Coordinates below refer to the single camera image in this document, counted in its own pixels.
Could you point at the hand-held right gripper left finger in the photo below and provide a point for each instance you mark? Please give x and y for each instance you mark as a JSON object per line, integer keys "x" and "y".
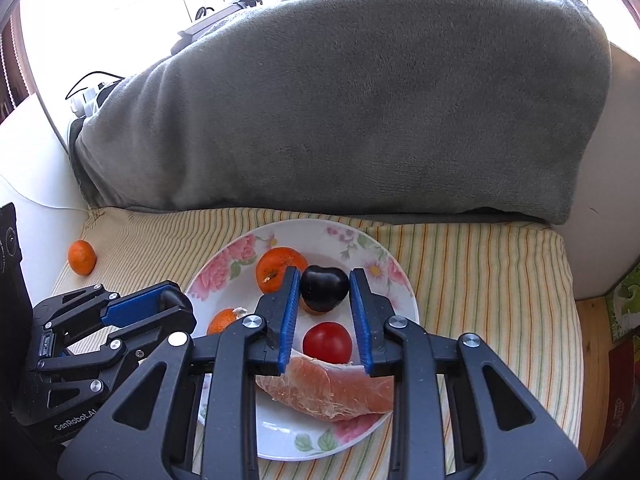
{"x": 291, "y": 320}

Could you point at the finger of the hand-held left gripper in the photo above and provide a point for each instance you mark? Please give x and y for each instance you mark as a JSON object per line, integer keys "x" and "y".
{"x": 150, "y": 335}
{"x": 132, "y": 306}

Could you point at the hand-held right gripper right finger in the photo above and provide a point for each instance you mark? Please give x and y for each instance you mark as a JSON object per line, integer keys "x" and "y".
{"x": 361, "y": 320}

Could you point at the red tomato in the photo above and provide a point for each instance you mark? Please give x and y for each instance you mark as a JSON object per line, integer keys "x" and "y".
{"x": 327, "y": 342}

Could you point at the dark purple plum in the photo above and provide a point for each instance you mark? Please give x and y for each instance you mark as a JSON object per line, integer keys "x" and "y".
{"x": 324, "y": 287}

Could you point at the large orange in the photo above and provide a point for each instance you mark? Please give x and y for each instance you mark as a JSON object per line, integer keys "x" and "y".
{"x": 275, "y": 265}

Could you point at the small mandarin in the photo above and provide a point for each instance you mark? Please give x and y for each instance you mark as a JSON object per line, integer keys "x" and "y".
{"x": 82, "y": 257}
{"x": 222, "y": 321}

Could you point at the peeled pomelo segment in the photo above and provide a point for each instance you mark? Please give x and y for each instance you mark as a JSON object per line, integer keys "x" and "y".
{"x": 330, "y": 390}

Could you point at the floral white plate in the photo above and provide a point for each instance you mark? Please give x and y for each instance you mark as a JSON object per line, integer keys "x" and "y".
{"x": 225, "y": 265}

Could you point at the striped cushion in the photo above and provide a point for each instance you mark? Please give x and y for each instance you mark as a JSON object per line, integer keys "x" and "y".
{"x": 475, "y": 285}

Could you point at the white power strip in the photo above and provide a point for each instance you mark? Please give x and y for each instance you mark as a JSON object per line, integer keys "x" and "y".
{"x": 86, "y": 102}

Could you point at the grey fleece blanket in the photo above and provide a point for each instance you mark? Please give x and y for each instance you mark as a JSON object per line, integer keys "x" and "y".
{"x": 350, "y": 110}

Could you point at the green box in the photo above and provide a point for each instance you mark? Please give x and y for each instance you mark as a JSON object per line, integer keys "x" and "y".
{"x": 624, "y": 305}

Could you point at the red box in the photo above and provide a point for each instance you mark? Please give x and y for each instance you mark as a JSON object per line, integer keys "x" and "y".
{"x": 626, "y": 390}

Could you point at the white sofa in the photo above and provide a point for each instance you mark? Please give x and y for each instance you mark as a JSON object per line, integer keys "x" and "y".
{"x": 600, "y": 160}

